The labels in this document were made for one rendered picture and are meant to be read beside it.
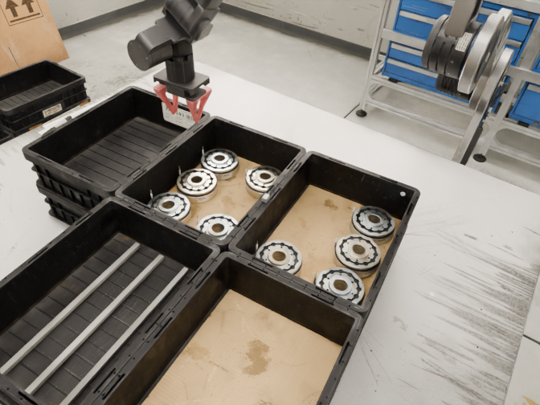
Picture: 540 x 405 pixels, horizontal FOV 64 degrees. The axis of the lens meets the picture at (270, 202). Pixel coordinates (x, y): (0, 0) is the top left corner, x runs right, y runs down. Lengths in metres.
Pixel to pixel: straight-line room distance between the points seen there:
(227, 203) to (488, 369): 0.71
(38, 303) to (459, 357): 0.90
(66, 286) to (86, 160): 0.43
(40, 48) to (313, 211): 3.04
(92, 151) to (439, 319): 1.02
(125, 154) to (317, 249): 0.62
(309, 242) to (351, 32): 3.12
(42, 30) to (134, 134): 2.54
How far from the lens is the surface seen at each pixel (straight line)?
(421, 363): 1.07
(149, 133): 1.37
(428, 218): 1.38
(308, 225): 1.06
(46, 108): 2.19
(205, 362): 0.85
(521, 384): 2.05
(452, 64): 1.25
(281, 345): 0.87
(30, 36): 3.80
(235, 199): 1.11
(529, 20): 2.70
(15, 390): 0.79
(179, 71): 0.91
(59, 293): 0.99
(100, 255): 1.03
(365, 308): 0.82
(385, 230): 1.06
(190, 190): 1.10
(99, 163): 1.28
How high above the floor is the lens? 1.59
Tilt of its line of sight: 43 degrees down
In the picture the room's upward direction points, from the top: 4 degrees clockwise
